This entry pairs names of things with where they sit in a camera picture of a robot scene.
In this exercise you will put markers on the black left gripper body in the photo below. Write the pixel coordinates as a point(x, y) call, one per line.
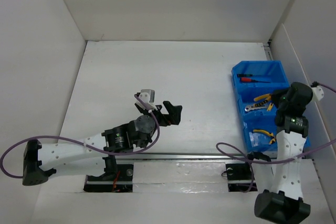
point(155, 113)

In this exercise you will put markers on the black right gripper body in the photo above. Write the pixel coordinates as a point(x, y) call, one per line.
point(278, 97)

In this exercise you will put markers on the yellow pliers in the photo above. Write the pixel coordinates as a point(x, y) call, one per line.
point(262, 99)

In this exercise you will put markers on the silver folding utility knife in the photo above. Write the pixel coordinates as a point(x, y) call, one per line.
point(252, 108)

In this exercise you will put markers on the yellow pliers corner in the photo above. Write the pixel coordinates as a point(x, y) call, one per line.
point(268, 134)

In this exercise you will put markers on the red handled screwdriver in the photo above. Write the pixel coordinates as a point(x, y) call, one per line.
point(249, 80)

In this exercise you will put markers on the green black precision screwdriver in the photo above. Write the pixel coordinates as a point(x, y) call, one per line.
point(244, 75)

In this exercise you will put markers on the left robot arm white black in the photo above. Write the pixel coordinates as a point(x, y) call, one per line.
point(95, 155)

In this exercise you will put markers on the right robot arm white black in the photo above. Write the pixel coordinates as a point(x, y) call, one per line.
point(281, 200)

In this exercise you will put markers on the blue plastic compartment bin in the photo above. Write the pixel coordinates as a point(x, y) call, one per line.
point(273, 72)

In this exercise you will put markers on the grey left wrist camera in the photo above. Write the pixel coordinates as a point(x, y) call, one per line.
point(145, 98)

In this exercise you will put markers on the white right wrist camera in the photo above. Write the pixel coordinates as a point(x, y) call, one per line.
point(318, 93)

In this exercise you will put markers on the metal mounting rail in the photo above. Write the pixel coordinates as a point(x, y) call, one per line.
point(153, 169)

